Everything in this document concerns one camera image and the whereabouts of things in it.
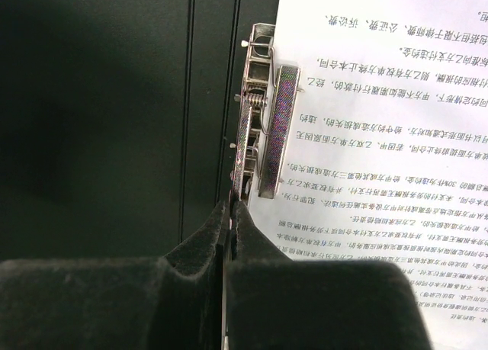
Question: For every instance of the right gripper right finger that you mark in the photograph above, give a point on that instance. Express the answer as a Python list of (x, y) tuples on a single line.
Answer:
[(274, 302)]

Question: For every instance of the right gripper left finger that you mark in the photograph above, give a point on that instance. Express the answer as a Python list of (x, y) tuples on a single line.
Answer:
[(167, 302)]

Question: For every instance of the printed paper sheet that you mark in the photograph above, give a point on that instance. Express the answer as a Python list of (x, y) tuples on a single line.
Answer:
[(387, 151)]

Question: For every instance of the metal folder clip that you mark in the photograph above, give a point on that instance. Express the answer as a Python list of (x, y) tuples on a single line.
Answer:
[(266, 106)]

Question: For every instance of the grey black folder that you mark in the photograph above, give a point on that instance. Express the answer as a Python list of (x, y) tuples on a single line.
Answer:
[(116, 121)]

